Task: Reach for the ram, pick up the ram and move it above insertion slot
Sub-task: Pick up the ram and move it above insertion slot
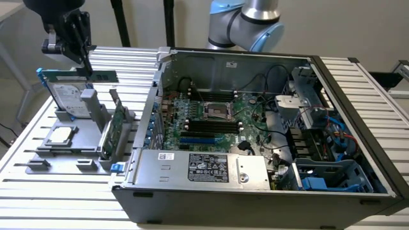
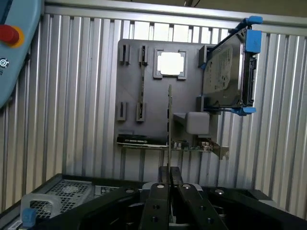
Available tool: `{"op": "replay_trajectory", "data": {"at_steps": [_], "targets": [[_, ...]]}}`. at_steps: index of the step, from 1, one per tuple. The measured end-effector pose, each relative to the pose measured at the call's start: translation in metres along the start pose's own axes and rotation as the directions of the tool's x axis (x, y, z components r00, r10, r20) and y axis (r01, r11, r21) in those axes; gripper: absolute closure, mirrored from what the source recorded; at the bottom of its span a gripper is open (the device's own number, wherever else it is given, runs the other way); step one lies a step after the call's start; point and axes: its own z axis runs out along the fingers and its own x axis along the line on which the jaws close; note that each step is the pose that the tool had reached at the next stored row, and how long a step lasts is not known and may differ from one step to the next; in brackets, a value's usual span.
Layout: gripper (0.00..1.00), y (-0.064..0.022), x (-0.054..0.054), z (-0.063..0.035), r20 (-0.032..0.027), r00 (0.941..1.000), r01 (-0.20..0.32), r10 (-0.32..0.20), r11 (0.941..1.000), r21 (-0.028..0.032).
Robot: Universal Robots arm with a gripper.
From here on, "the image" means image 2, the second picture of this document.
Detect silver CPU chip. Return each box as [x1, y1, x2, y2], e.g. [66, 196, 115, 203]
[157, 51, 185, 76]

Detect grey mock motherboard plate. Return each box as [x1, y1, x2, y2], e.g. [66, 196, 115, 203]
[114, 38, 220, 150]

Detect black PC case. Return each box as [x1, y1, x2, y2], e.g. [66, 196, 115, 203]
[4, 173, 149, 230]

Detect black graphics card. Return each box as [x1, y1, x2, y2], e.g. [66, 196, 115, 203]
[116, 134, 229, 160]

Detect hard disk with blue caddy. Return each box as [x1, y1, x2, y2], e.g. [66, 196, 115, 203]
[196, 15, 264, 117]

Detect grey plastic handle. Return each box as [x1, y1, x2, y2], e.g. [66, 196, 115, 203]
[20, 192, 63, 220]

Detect green RAM stick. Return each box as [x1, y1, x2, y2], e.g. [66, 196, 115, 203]
[139, 45, 147, 122]

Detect thin metal card bracket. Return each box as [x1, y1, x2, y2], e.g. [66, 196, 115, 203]
[167, 84, 174, 170]

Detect light grey rounded block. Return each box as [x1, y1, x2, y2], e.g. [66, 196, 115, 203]
[184, 111, 211, 135]

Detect blue-grey teach pendant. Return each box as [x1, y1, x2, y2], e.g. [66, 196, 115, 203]
[0, 0, 45, 113]

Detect aluminium frame rail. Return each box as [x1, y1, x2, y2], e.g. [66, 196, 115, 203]
[44, 0, 307, 37]

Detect blue plastic latch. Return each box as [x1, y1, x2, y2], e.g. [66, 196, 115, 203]
[20, 207, 37, 228]

